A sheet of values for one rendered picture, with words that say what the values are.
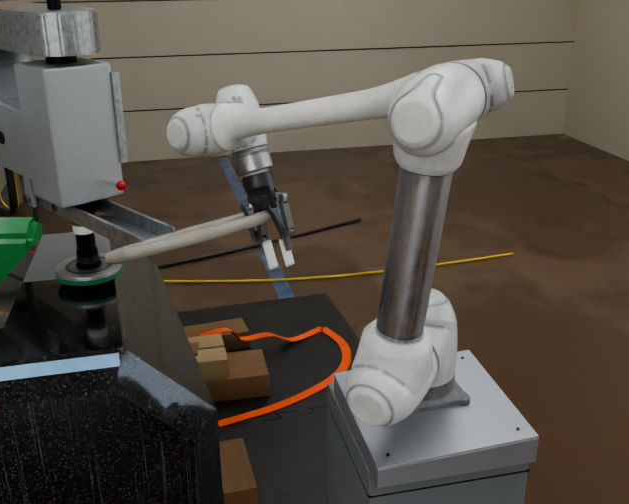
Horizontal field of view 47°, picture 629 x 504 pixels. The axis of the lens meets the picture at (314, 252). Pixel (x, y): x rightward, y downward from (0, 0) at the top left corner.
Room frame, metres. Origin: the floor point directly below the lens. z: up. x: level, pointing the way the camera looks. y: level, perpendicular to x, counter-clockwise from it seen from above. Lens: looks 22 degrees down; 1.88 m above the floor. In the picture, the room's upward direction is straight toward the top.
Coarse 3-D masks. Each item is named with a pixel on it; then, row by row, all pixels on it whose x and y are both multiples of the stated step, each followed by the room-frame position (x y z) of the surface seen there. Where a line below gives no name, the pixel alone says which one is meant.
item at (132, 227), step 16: (48, 208) 2.29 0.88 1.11; (64, 208) 2.20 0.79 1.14; (96, 208) 2.28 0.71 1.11; (112, 208) 2.20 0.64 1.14; (128, 208) 2.14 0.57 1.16; (80, 224) 2.13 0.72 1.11; (96, 224) 2.05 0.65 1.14; (112, 224) 2.00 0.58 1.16; (128, 224) 2.12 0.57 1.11; (144, 224) 2.07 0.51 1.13; (160, 224) 2.00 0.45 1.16; (112, 240) 1.99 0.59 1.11; (128, 240) 1.92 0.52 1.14
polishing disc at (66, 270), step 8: (104, 256) 2.33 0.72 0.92; (64, 264) 2.26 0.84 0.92; (72, 264) 2.26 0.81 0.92; (104, 264) 2.26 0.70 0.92; (112, 264) 2.25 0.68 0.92; (120, 264) 2.25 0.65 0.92; (56, 272) 2.20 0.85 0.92; (64, 272) 2.19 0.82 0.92; (72, 272) 2.19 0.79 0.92; (80, 272) 2.19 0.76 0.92; (88, 272) 2.19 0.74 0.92; (96, 272) 2.19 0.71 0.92; (104, 272) 2.19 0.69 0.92; (112, 272) 2.20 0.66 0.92; (72, 280) 2.15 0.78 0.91; (80, 280) 2.15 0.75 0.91; (88, 280) 2.15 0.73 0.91
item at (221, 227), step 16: (208, 224) 1.99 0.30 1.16; (224, 224) 1.58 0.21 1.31; (240, 224) 1.59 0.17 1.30; (256, 224) 1.62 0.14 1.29; (144, 240) 1.90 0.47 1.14; (160, 240) 1.56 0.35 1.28; (176, 240) 1.54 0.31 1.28; (192, 240) 1.54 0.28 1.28; (208, 240) 1.56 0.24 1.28; (112, 256) 1.62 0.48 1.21; (128, 256) 1.57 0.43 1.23; (144, 256) 1.56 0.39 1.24
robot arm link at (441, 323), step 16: (432, 288) 1.58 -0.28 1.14; (432, 304) 1.50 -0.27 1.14; (448, 304) 1.53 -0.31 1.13; (432, 320) 1.48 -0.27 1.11; (448, 320) 1.49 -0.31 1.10; (432, 336) 1.45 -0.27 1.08; (448, 336) 1.48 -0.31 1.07; (448, 352) 1.48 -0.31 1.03; (448, 368) 1.50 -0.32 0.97; (432, 384) 1.48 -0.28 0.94
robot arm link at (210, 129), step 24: (336, 96) 1.55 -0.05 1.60; (360, 96) 1.54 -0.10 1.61; (384, 96) 1.51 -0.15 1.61; (192, 120) 1.53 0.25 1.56; (216, 120) 1.54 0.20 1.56; (240, 120) 1.53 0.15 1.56; (264, 120) 1.52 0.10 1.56; (288, 120) 1.52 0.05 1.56; (312, 120) 1.53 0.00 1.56; (336, 120) 1.54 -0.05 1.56; (360, 120) 1.55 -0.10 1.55; (192, 144) 1.52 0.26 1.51; (216, 144) 1.54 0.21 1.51
